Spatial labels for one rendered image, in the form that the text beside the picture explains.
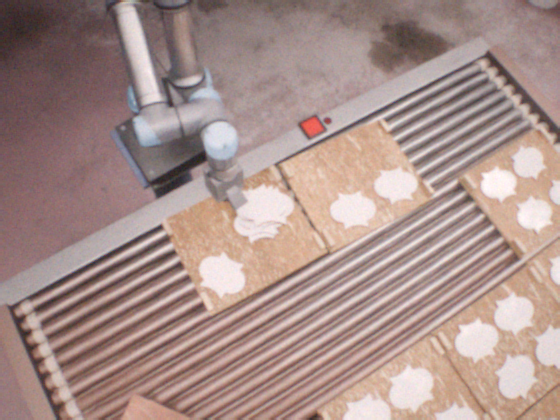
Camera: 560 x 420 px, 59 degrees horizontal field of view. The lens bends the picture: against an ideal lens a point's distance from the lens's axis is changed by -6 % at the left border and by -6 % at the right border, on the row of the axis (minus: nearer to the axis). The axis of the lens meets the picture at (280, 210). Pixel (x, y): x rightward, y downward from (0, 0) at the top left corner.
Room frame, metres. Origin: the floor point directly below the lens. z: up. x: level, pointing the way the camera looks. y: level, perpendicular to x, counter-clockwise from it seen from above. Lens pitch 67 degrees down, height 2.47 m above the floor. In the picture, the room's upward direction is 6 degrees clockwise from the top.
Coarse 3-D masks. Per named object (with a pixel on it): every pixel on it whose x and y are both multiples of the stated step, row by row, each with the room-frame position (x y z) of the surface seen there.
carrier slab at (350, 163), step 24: (336, 144) 0.93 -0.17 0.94; (360, 144) 0.94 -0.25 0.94; (384, 144) 0.95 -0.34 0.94; (312, 168) 0.83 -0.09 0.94; (336, 168) 0.84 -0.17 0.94; (360, 168) 0.85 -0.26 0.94; (384, 168) 0.86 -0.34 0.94; (408, 168) 0.87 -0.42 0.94; (312, 192) 0.74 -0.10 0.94; (336, 192) 0.75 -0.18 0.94; (312, 216) 0.65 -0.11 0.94; (384, 216) 0.68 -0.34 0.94; (336, 240) 0.58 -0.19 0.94
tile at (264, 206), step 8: (256, 192) 0.69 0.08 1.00; (264, 192) 0.69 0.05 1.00; (272, 192) 0.69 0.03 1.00; (248, 200) 0.66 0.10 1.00; (256, 200) 0.66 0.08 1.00; (264, 200) 0.66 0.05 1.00; (272, 200) 0.67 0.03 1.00; (280, 200) 0.67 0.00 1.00; (240, 208) 0.63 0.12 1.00; (248, 208) 0.63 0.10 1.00; (256, 208) 0.64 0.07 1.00; (264, 208) 0.64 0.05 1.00; (272, 208) 0.64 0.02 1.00; (280, 208) 0.64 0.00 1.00; (248, 216) 0.61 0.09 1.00; (256, 216) 0.61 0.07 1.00; (264, 216) 0.61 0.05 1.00; (272, 216) 0.61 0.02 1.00; (256, 224) 0.58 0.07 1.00
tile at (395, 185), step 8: (400, 168) 0.86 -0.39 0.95; (384, 176) 0.82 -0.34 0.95; (392, 176) 0.82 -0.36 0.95; (400, 176) 0.83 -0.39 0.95; (408, 176) 0.83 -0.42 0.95; (376, 184) 0.79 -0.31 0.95; (384, 184) 0.79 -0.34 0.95; (392, 184) 0.79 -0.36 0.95; (400, 184) 0.80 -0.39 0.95; (408, 184) 0.80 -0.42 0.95; (416, 184) 0.80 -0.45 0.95; (376, 192) 0.76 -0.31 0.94; (384, 192) 0.76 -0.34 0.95; (392, 192) 0.76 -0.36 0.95; (400, 192) 0.77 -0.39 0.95; (408, 192) 0.77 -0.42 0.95; (392, 200) 0.74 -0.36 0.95; (400, 200) 0.74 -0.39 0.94
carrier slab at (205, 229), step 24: (288, 192) 0.73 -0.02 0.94; (192, 216) 0.61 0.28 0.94; (216, 216) 0.62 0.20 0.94; (288, 216) 0.65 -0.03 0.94; (192, 240) 0.53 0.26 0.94; (216, 240) 0.54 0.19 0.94; (240, 240) 0.55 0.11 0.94; (264, 240) 0.56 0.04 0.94; (288, 240) 0.56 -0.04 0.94; (312, 240) 0.57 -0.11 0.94; (192, 264) 0.45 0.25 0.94; (264, 264) 0.48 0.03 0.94; (288, 264) 0.49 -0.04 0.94; (216, 312) 0.31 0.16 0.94
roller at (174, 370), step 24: (456, 192) 0.81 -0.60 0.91; (432, 216) 0.71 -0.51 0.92; (384, 240) 0.60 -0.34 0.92; (360, 264) 0.52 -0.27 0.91; (312, 288) 0.42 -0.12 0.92; (264, 312) 0.33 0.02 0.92; (240, 336) 0.25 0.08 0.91; (192, 360) 0.17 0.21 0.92; (144, 384) 0.08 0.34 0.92; (96, 408) 0.00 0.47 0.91; (120, 408) 0.00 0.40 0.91
